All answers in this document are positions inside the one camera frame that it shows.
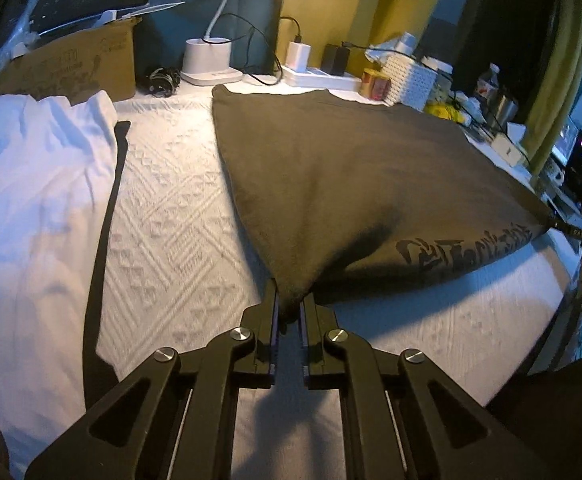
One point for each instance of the white garment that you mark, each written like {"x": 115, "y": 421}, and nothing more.
{"x": 31, "y": 185}

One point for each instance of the white charger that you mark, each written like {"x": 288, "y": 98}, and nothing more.
{"x": 298, "y": 55}

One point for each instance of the black power adapter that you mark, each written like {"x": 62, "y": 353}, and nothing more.
{"x": 334, "y": 60}

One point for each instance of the printed cardboard box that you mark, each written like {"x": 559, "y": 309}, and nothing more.
{"x": 71, "y": 65}

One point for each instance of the crumpled white tissue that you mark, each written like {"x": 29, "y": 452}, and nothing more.
{"x": 383, "y": 52}

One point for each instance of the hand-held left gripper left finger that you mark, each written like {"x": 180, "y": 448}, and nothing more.
{"x": 274, "y": 355}

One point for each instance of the steel cup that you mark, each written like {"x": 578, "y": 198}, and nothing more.
{"x": 506, "y": 107}

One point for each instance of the white textured bed cover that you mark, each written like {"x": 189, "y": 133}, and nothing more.
{"x": 171, "y": 235}

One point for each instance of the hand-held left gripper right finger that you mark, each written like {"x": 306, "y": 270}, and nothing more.
{"x": 305, "y": 360}

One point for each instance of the white power strip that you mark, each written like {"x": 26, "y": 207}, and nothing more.
{"x": 321, "y": 79}

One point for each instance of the white plastic clip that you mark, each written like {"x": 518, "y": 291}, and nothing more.
{"x": 108, "y": 16}

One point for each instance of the white perforated basket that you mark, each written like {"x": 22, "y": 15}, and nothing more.
{"x": 411, "y": 82}

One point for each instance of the yellow green curtain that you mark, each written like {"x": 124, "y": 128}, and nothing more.
{"x": 561, "y": 60}

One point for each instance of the clear plastic sleeve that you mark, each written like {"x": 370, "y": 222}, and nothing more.
{"x": 156, "y": 7}

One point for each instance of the lit computer screen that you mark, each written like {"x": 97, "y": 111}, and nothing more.
{"x": 566, "y": 140}

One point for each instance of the clear bottle red label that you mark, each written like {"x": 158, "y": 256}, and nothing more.
{"x": 488, "y": 87}

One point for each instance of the olive brown t-shirt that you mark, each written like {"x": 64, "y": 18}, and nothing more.
{"x": 346, "y": 185}

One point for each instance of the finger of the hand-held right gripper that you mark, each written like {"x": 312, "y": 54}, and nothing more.
{"x": 573, "y": 230}

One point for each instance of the yellow plastic wrapper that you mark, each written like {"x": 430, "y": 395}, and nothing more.
{"x": 441, "y": 110}

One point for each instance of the white desk lamp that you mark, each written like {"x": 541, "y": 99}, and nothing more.
{"x": 208, "y": 60}

